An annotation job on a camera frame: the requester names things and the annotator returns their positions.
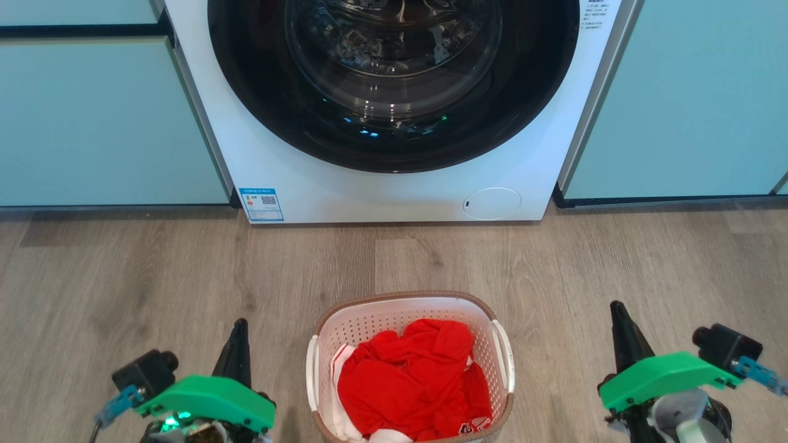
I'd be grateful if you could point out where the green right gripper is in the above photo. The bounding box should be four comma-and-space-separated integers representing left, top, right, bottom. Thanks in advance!
598, 301, 739, 443

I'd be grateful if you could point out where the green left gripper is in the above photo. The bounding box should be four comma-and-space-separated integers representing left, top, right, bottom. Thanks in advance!
135, 318, 276, 443

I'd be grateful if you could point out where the white plastic laundry basket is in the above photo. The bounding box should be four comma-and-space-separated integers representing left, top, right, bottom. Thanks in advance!
305, 291, 517, 443

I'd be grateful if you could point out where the white garment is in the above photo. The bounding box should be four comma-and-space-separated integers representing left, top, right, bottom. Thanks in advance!
331, 343, 413, 443

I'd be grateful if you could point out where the blue energy label sticker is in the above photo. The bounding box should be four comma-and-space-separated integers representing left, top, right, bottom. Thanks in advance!
238, 188, 285, 222

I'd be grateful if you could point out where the red mesh garment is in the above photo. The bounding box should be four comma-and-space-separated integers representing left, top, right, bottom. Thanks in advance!
337, 318, 493, 442

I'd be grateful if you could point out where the round white filter cover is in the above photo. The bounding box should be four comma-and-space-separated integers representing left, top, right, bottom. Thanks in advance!
462, 187, 523, 221

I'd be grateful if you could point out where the white front-load washing machine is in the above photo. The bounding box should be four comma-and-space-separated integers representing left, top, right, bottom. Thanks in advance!
165, 0, 641, 224

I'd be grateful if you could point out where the large pale teal cabinet panel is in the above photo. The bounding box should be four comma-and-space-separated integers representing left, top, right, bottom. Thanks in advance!
553, 0, 788, 209

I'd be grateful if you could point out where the round black washer door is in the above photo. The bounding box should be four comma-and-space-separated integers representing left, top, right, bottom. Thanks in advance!
207, 0, 581, 174

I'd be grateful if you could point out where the pale teal cabinet door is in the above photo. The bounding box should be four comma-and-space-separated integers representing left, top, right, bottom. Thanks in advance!
0, 36, 232, 207

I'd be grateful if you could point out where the small printed text label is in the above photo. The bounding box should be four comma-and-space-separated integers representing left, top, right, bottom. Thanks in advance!
584, 0, 620, 31

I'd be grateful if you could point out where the pale teal cabinet drawer front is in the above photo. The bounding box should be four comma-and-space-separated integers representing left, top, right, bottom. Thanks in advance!
0, 0, 160, 26

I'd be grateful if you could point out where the blue left camera connector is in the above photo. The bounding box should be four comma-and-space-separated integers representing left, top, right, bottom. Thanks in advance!
95, 385, 143, 428

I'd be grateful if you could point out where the blue camera connector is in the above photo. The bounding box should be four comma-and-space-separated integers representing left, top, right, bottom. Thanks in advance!
95, 385, 143, 428
731, 356, 788, 396

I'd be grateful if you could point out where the blue right camera connector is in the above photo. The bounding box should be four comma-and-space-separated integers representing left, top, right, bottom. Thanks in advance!
731, 356, 788, 396

